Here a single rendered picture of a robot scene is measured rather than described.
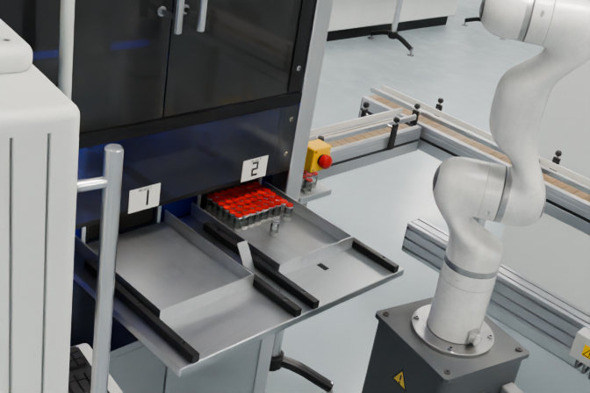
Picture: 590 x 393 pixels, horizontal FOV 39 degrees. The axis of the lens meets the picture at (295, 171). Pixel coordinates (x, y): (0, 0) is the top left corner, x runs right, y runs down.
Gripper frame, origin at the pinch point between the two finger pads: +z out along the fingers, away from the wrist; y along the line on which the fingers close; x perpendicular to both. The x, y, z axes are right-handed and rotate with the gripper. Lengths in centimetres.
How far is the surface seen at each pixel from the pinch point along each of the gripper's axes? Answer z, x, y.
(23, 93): -95, 54, -100
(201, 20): -42, 65, -45
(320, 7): -14, 51, -16
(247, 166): 7, 64, -52
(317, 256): 14, 42, -70
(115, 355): 21, 86, -103
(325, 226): 24, 44, -57
